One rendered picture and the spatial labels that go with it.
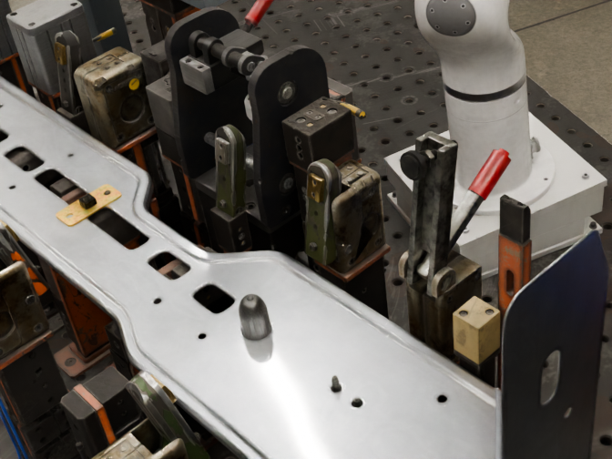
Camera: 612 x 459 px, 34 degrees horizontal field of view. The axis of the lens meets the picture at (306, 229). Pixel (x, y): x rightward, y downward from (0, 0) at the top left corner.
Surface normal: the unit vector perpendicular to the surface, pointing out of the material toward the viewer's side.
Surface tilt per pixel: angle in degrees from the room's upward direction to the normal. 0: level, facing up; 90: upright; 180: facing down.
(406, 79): 0
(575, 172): 5
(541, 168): 5
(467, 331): 90
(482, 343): 90
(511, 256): 90
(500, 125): 91
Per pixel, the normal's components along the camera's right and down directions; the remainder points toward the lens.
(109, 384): -0.12, -0.76
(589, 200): 0.38, 0.56
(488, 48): 0.13, 0.98
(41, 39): 0.67, 0.41
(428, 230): -0.74, 0.38
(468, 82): -0.37, 0.71
